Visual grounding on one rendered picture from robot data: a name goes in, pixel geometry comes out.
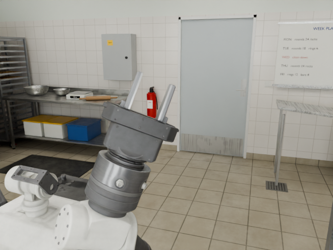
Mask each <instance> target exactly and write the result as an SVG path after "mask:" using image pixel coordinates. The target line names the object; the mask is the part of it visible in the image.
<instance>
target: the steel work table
mask: <svg viewBox="0 0 333 250"><path fill-rule="evenodd" d="M57 88H70V92H69V93H71V92H74V91H91V92H92V93H93V96H99V95H111V96H119V97H118V98H113V99H110V100H92V101H86V99H85V100H71V99H66V95H65V96H59V95H56V94H55V93H54V90H53V89H57ZM69 93H68V94H69ZM128 94H129V90H114V89H92V88H71V87H49V89H48V91H47V93H46V94H44V95H41V96H32V95H29V94H27V93H23V94H17V95H12V96H7V97H2V100H5V104H6V111H7V118H8V125H9V131H10V138H11V145H12V149H15V140H14V137H21V138H29V139H38V140H47V141H56V142H65V143H74V144H83V145H92V146H100V147H105V146H104V144H103V142H104V139H105V137H106V133H107V131H108V129H109V126H110V121H109V120H107V119H106V133H101V134H100V135H98V136H97V137H95V138H93V139H91V140H89V141H78V140H69V139H68V137H66V138H64V139H60V138H50V137H45V136H42V137H40V136H32V135H25V132H22V133H20V134H17V135H14V133H13V126H12V119H11V112H10V105H9V100H11V101H26V102H34V105H35V114H36V116H38V115H39V111H38V103H37V102H41V103H56V104H71V105H86V106H101V107H103V103H104V102H107V101H108V102H112V103H115V104H117V103H119V102H121V101H122V100H123V101H126V100H127V97H128Z"/></svg>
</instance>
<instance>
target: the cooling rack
mask: <svg viewBox="0 0 333 250"><path fill-rule="evenodd" d="M0 39H24V37H4V36H0ZM2 97H3V95H2V88H1V81H0V101H1V108H2V114H3V121H4V128H5V132H2V133H0V141H6V142H11V138H10V134H8V133H10V131H8V129H7V122H6V115H5V108H4V101H3V100H2ZM19 129H21V128H15V129H13V131H16V130H19ZM22 132H24V130H22V131H19V132H15V133H14V135H17V134H20V133H22ZM5 135H6V136H5Z"/></svg>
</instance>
